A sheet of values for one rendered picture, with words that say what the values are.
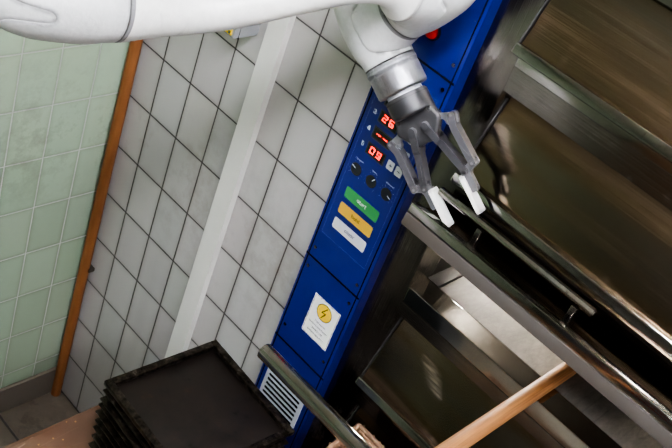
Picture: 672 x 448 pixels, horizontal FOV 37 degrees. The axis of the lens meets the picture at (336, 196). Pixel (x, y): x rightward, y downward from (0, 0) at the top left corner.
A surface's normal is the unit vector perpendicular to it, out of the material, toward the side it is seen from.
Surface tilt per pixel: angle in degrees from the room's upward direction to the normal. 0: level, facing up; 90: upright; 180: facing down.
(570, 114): 90
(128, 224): 90
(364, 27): 92
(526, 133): 70
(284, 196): 90
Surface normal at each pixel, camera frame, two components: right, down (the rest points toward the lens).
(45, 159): 0.67, 0.59
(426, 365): -0.53, -0.05
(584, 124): -0.67, 0.23
